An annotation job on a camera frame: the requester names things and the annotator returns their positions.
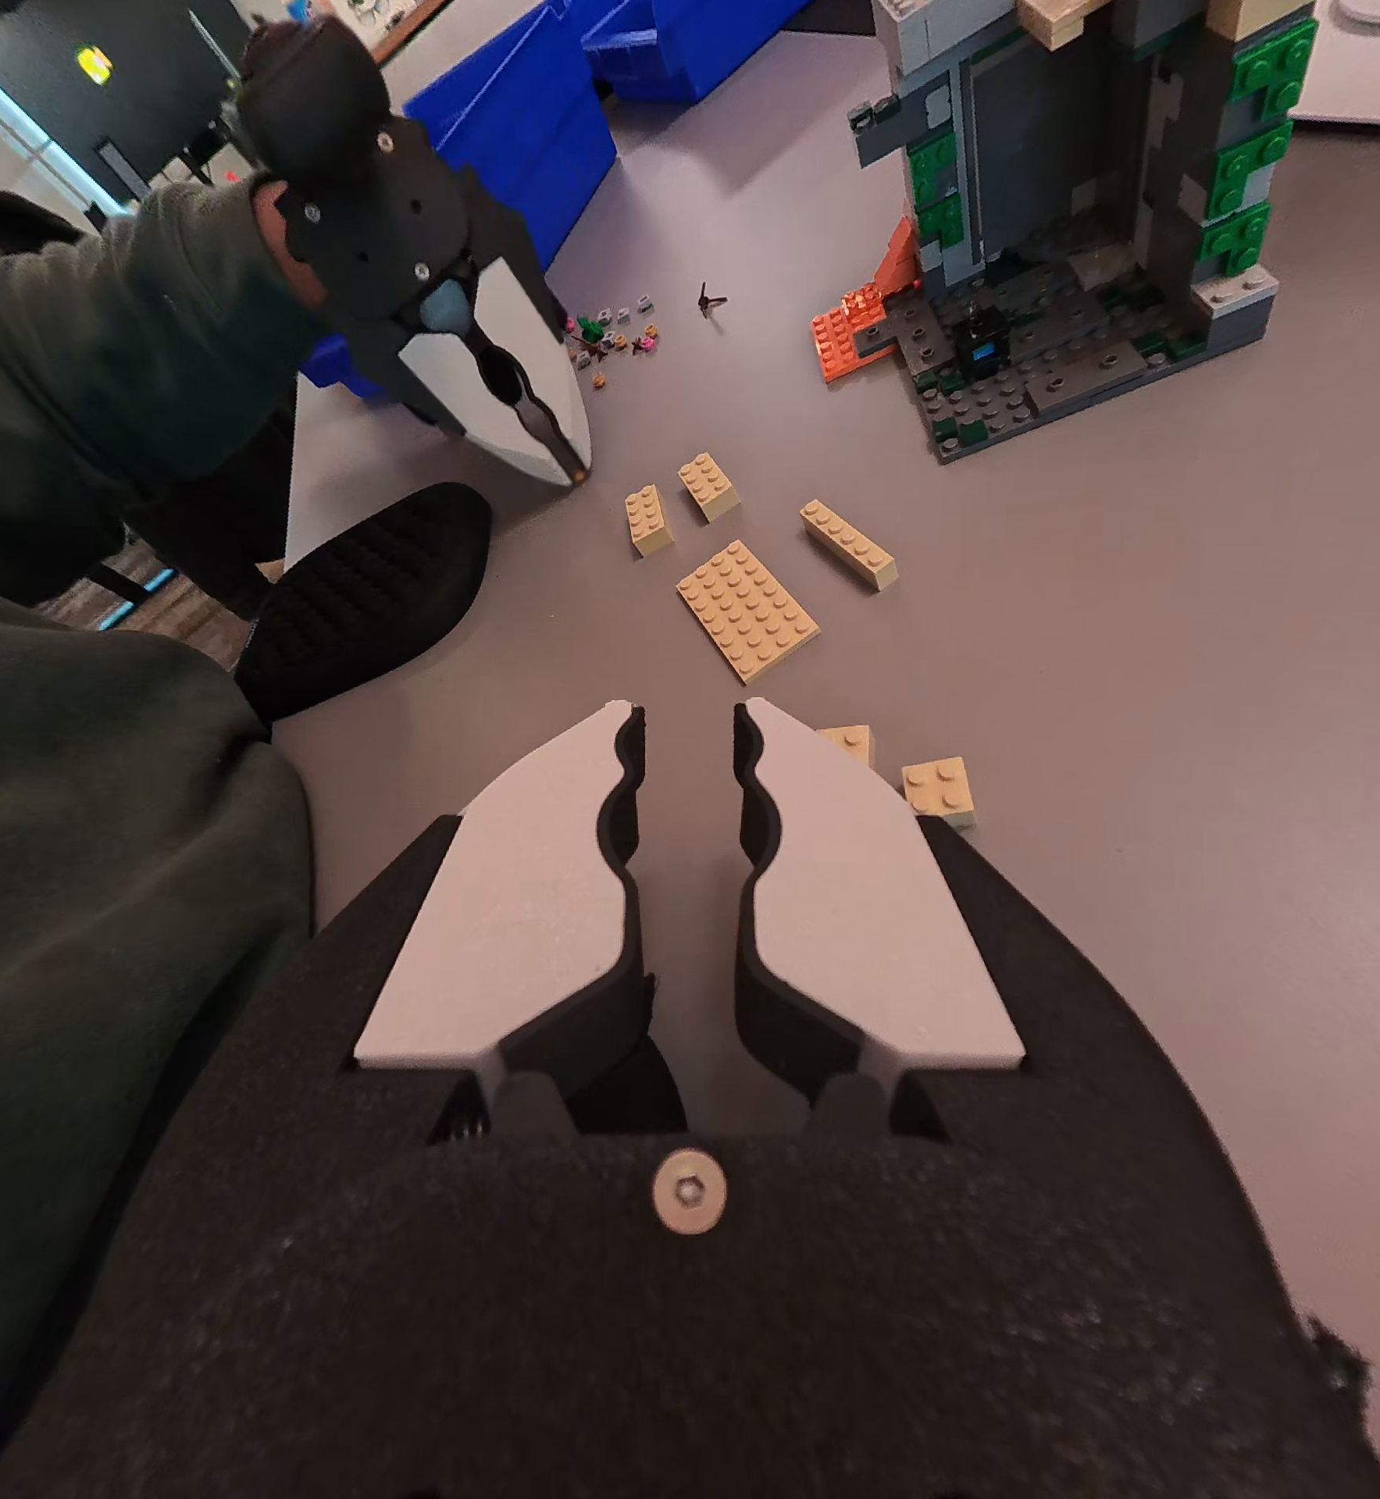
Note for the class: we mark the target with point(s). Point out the dark computer monitor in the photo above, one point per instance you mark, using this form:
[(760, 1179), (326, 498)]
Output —
[(92, 71)]

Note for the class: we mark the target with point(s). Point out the narrow tan plate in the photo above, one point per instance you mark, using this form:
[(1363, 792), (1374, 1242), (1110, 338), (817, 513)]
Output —
[(848, 544)]

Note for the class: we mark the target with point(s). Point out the grey desk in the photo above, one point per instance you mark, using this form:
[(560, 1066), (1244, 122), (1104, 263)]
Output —
[(1112, 703)]

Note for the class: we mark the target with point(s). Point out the black mesh chair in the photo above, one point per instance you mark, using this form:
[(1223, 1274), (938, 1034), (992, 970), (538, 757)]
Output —
[(361, 598)]

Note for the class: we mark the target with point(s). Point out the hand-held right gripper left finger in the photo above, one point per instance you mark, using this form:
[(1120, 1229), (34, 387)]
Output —
[(503, 937)]

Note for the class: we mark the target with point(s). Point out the blue plastic bin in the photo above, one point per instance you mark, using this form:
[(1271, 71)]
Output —
[(339, 363), (690, 47), (514, 141)]

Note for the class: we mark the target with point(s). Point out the person's torso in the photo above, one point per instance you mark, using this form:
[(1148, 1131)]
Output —
[(92, 937)]

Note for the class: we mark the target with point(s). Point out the tan square brick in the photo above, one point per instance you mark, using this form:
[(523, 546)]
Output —
[(851, 740), (940, 791)]

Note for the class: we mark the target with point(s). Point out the tan rectangular brick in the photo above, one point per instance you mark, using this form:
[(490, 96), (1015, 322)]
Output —
[(709, 487), (649, 522)]

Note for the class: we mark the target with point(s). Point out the person's left forearm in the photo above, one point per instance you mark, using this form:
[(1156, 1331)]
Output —
[(116, 352)]

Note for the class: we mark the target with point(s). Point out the white book stand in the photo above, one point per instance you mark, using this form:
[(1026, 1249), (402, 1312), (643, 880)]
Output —
[(1369, 60)]

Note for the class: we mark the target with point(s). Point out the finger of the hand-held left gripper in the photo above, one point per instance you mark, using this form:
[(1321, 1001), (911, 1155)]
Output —
[(468, 398), (538, 346)]

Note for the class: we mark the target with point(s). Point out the brown toy twig piece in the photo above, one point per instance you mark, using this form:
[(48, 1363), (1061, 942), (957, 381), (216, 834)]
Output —
[(709, 303)]

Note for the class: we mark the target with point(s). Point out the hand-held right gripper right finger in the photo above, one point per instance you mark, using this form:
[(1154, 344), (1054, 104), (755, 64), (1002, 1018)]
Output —
[(876, 937)]

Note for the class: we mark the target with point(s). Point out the small green leaf piece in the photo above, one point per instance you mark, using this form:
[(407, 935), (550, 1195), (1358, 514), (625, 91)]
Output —
[(588, 331)]

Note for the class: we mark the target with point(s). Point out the wide tan studded plate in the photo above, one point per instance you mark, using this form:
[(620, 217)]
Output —
[(747, 610)]

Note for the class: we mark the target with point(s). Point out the toy brick building model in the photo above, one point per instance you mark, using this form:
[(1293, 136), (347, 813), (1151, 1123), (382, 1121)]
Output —
[(1064, 234)]

